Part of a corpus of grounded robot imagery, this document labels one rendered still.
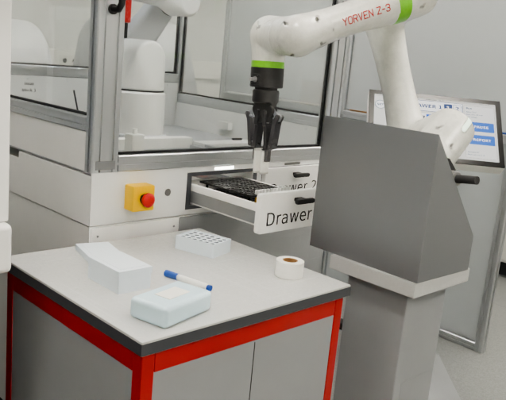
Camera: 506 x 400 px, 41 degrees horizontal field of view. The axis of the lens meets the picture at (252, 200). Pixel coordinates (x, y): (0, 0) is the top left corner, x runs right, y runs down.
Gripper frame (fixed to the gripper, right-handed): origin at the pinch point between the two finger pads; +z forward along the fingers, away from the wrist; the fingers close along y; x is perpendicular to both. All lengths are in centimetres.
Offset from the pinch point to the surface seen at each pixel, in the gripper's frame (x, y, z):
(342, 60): 57, -20, -31
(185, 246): -24.5, -1.9, 22.1
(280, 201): -1.7, 10.3, 9.5
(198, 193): -8.0, -17.4, 11.7
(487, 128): 114, 9, -9
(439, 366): 122, -2, 97
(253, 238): 20.4, -21.6, 30.2
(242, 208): -7.9, 1.9, 12.5
